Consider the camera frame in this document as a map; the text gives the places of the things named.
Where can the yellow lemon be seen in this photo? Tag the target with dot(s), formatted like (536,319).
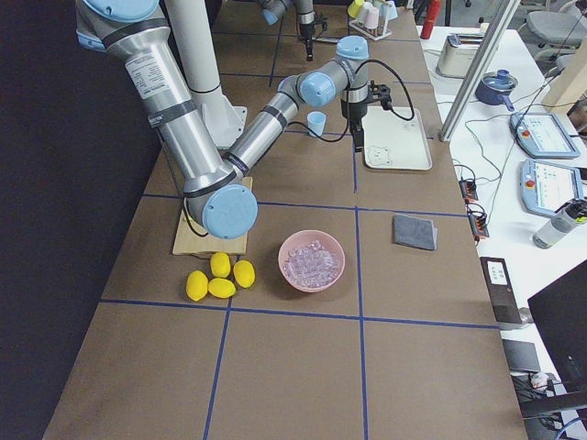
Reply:
(220,265)
(221,288)
(244,273)
(196,286)

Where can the teach pendant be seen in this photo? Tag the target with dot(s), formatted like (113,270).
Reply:
(546,186)
(542,136)

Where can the grey office chair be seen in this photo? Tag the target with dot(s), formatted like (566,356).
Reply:
(560,32)

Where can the pink cup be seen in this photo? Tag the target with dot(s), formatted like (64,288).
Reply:
(369,17)

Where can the teach pendant near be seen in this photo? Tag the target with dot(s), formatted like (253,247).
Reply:
(546,186)

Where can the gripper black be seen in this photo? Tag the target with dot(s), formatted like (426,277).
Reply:
(353,112)
(306,28)

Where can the blue saucepan with lid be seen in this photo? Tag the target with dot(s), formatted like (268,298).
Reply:
(495,88)

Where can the grey folded cloth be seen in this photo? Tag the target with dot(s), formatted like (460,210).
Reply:
(414,232)

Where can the red thermos bottle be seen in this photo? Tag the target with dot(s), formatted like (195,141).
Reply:
(432,11)

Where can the black monitor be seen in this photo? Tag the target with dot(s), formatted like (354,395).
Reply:
(559,313)

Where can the yellow lemon bottom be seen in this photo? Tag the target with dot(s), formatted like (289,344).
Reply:
(221,288)

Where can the clear water bottle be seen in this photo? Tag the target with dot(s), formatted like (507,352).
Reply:
(567,217)

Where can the white wire cup rack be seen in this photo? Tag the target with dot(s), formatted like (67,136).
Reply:
(381,32)

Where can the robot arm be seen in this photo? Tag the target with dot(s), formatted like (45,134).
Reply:
(169,56)
(274,10)

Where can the teach pendant far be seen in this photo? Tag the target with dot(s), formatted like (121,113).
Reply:
(542,136)

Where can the cream toaster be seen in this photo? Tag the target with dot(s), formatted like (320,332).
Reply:
(457,54)

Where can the pink bowl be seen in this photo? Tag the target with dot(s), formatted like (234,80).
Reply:
(303,238)

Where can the light blue plastic cup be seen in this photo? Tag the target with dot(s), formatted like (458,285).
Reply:
(316,122)

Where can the aluminium frame post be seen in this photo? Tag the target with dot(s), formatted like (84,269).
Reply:
(479,65)

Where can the yellow-green cup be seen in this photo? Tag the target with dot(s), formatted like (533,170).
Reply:
(355,7)

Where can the white bear serving tray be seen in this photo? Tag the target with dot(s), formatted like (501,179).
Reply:
(391,143)

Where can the yellow lemon right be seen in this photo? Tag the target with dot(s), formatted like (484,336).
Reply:
(244,273)

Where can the yellow lemon left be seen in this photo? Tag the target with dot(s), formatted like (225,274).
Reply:
(196,286)

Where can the bamboo cutting board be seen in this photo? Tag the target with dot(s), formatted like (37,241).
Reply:
(192,243)

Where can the yellow lemon top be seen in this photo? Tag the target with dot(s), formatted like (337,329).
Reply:
(220,265)

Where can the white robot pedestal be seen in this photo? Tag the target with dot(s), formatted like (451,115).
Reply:
(191,30)

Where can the black box with label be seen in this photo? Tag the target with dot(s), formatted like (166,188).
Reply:
(500,291)

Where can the blue cup on rack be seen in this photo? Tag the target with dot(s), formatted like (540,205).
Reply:
(388,11)

